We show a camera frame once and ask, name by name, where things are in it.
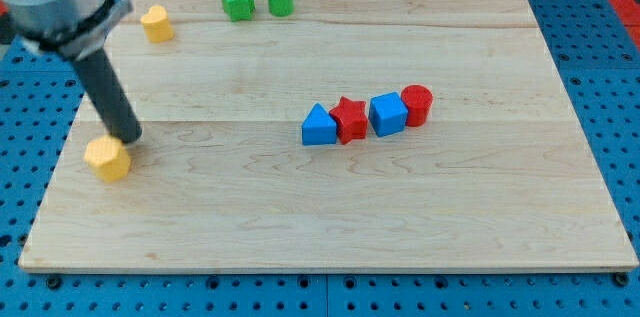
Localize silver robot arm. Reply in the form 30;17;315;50
2;0;133;60

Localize yellow heart block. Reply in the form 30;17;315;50
140;5;174;43

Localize yellow hexagon block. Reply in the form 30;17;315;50
83;135;131;182

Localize blue triangle block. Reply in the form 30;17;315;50
301;103;337;146

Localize red star block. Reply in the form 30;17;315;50
329;96;368;144

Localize light wooden board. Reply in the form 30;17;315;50
19;0;638;274

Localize blue cube block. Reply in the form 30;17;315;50
369;92;408;137

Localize red cylinder block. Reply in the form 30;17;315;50
401;84;433;127

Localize green star block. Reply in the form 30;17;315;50
221;0;255;22

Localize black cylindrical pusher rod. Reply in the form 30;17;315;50
71;49;142;144

